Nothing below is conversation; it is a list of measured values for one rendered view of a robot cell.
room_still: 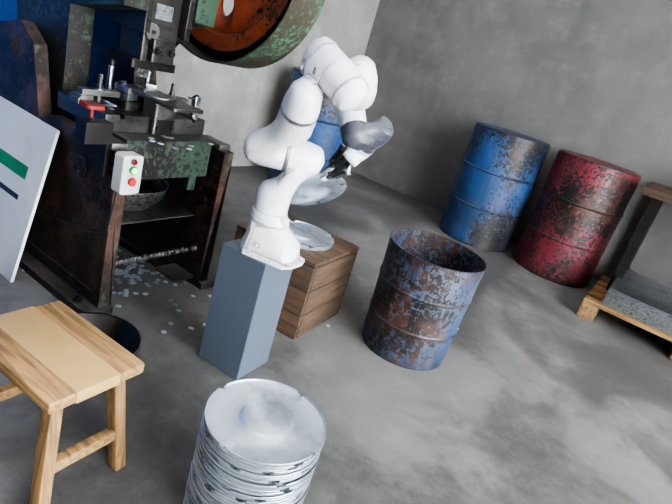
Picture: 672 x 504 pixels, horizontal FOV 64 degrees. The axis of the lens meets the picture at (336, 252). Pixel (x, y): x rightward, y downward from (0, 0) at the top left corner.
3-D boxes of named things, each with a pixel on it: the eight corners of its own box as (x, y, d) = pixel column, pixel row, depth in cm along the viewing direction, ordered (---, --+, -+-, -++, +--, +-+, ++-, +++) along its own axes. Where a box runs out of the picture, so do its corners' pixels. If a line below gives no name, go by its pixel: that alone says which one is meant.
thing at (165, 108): (198, 145, 201) (205, 109, 196) (168, 145, 189) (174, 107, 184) (156, 124, 212) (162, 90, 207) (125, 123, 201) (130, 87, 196)
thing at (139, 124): (203, 135, 220) (205, 120, 218) (103, 131, 183) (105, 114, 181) (157, 113, 234) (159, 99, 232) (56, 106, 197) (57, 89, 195)
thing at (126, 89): (161, 103, 209) (163, 92, 208) (127, 100, 197) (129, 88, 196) (147, 97, 213) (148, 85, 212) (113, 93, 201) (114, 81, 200)
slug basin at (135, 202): (182, 212, 227) (186, 190, 223) (109, 221, 199) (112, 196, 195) (133, 184, 242) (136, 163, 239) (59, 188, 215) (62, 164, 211)
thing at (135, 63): (174, 80, 207) (177, 66, 205) (129, 74, 190) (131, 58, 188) (149, 69, 214) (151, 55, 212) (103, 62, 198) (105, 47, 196)
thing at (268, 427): (347, 426, 132) (347, 424, 132) (274, 490, 108) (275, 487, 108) (259, 367, 144) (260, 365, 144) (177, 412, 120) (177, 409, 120)
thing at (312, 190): (287, 210, 238) (287, 208, 238) (350, 197, 235) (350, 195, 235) (269, 184, 211) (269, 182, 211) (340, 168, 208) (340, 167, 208)
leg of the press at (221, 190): (218, 285, 243) (262, 87, 212) (199, 290, 234) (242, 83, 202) (101, 208, 286) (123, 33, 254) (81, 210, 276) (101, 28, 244)
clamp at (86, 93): (121, 106, 198) (124, 78, 195) (78, 103, 185) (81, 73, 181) (111, 102, 201) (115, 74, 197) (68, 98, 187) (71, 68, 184)
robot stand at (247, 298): (267, 361, 199) (297, 254, 183) (236, 381, 184) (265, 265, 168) (230, 339, 206) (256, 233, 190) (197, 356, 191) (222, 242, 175)
